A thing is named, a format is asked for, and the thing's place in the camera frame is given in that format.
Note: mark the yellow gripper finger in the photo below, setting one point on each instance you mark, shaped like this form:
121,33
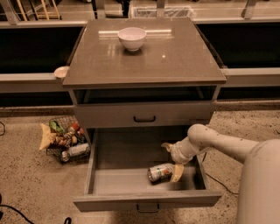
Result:
177,172
167,146

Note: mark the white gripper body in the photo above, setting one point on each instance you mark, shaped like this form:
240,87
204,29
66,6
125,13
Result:
176,154

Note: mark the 7up soda can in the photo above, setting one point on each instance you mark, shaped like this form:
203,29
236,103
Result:
161,171

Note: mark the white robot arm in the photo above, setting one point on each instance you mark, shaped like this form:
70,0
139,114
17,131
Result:
259,194

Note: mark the closed grey top drawer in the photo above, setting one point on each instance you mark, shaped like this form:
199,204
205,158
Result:
117,115

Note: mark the open grey middle drawer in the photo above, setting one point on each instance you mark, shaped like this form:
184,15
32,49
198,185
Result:
117,175

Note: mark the grey drawer cabinet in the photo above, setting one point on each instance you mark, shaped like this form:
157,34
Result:
173,65

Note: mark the clear plastic bottle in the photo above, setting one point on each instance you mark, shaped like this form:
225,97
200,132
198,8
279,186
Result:
78,149

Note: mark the white ceramic bowl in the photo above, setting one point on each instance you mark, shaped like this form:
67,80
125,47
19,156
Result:
132,38

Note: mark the yellow chip bag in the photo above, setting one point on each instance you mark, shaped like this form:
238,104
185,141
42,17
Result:
48,137

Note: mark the small white round dish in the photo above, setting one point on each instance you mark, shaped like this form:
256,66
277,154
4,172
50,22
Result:
61,72

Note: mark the wooden chair background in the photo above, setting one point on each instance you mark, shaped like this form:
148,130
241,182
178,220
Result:
37,10

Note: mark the black wire snack basket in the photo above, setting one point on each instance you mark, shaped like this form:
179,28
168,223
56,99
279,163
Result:
69,133

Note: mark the white wire basket background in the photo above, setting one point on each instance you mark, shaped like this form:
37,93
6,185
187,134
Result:
168,12

